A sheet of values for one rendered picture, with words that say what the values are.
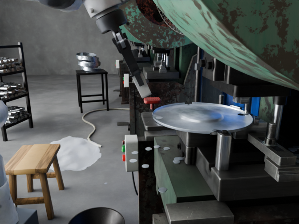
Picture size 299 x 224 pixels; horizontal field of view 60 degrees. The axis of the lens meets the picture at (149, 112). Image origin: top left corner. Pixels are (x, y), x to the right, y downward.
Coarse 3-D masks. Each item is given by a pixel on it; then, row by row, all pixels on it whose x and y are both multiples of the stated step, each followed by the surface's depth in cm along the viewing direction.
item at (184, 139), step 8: (144, 112) 81; (152, 112) 81; (144, 120) 74; (152, 120) 74; (152, 128) 69; (160, 128) 69; (168, 128) 70; (184, 136) 76; (192, 136) 73; (200, 136) 74; (208, 136) 74; (184, 144) 77; (192, 144) 74; (200, 144) 74; (208, 144) 74; (184, 152) 76; (192, 152) 75; (184, 160) 77; (192, 160) 75
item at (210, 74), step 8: (208, 56) 72; (200, 64) 76; (208, 64) 69; (216, 64) 68; (224, 64) 68; (208, 72) 73; (216, 72) 69; (224, 72) 69; (232, 72) 67; (240, 72) 67; (216, 80) 69; (224, 80) 69; (232, 80) 67; (240, 80) 68; (248, 80) 68; (256, 80) 68; (264, 80) 68
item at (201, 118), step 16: (160, 112) 81; (176, 112) 81; (192, 112) 78; (208, 112) 78; (224, 112) 81; (240, 112) 81; (176, 128) 66; (192, 128) 67; (208, 128) 67; (224, 128) 67; (240, 128) 65
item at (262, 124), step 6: (240, 114) 80; (246, 114) 80; (252, 114) 80; (252, 126) 72; (258, 126) 72; (264, 126) 72; (234, 132) 72; (240, 132) 72; (246, 132) 72; (252, 132) 72; (258, 132) 72; (264, 132) 73; (234, 138) 72; (240, 138) 72; (246, 138) 73
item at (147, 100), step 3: (144, 99) 108; (147, 99) 107; (150, 99) 107; (153, 99) 107; (156, 99) 107; (159, 99) 107; (144, 102) 107; (147, 102) 105; (150, 102) 105; (153, 102) 105; (156, 102) 106; (159, 102) 106; (150, 105) 109; (153, 105) 108; (150, 108) 109; (153, 108) 109
